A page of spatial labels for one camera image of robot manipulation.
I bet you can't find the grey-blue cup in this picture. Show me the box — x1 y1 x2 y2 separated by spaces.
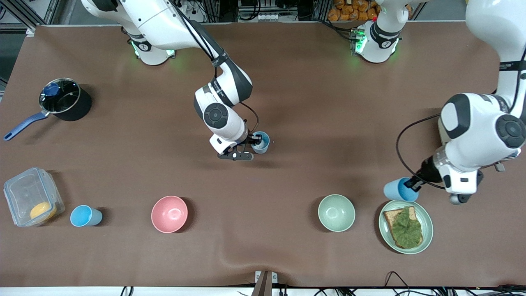
251 132 270 155

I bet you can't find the bright blue cup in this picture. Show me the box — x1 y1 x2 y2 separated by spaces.
383 177 420 202

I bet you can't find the brown bread slice under lettuce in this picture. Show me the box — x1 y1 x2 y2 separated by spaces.
383 206 424 249

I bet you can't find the green lettuce leaf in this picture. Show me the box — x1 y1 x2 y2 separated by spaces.
390 207 423 248

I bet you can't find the pale green plate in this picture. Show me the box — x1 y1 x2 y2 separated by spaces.
378 199 434 254

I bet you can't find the beige and chrome toaster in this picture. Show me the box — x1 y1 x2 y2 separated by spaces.
437 115 506 172

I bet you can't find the pale green bowl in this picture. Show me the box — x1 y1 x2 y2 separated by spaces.
318 194 356 233

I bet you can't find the pink bowl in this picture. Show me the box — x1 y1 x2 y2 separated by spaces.
151 195 189 234

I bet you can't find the bag of orange buns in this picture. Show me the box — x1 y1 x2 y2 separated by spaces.
328 0 381 22

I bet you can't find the light blue cup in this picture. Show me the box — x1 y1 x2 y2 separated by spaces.
70 205 103 227

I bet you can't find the glass lid with blue knob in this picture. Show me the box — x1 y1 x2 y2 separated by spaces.
40 78 80 113

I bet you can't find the clear plastic food container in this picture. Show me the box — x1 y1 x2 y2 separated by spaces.
3 167 65 227

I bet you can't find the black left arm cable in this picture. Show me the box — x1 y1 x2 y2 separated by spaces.
396 113 446 190

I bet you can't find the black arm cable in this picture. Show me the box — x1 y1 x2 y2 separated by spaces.
396 113 446 190
171 0 260 134

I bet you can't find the black cable loop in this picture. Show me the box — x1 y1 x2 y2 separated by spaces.
384 271 411 289

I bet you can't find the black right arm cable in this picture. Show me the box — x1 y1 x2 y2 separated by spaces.
171 0 260 134

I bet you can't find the metal table bracket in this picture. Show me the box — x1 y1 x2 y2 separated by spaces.
251 271 278 296

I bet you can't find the black pot with blue handle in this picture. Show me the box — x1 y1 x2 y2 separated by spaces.
3 77 92 141

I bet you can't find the aluminium frame strut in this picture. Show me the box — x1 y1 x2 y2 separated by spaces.
0 0 58 33

